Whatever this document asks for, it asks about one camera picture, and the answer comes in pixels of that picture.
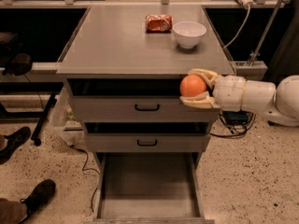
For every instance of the grey top drawer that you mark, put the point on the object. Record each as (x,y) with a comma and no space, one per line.
(133,100)

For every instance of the black shoe upper left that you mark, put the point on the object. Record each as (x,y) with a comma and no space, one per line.
(9,143)

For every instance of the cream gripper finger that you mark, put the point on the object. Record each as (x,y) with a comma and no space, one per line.
(203,100)
(208,76)

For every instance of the orange fruit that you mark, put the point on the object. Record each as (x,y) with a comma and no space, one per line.
(192,85)

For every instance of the black metal stand leg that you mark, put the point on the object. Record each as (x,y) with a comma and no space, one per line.
(44,115)

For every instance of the crushed red soda can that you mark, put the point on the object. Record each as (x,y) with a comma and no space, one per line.
(158,23)

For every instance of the white ceramic bowl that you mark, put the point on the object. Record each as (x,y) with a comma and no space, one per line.
(188,34)

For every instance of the black shoe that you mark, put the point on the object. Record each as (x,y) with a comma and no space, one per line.
(40,196)
(9,143)

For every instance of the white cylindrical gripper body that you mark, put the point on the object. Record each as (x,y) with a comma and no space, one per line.
(229,92)

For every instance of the grey drawer cabinet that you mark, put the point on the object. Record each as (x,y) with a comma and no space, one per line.
(112,42)

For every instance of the dark brown rounded object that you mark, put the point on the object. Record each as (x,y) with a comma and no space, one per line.
(19,66)

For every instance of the clear plastic bag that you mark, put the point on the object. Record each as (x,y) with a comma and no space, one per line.
(63,122)

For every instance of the grey metal pole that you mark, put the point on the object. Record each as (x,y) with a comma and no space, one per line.
(254,54)

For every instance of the grey middle drawer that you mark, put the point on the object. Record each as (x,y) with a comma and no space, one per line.
(147,136)

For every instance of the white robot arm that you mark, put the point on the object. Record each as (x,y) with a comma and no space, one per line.
(207,89)

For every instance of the black shoe lower left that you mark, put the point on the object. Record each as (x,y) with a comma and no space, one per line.
(40,196)

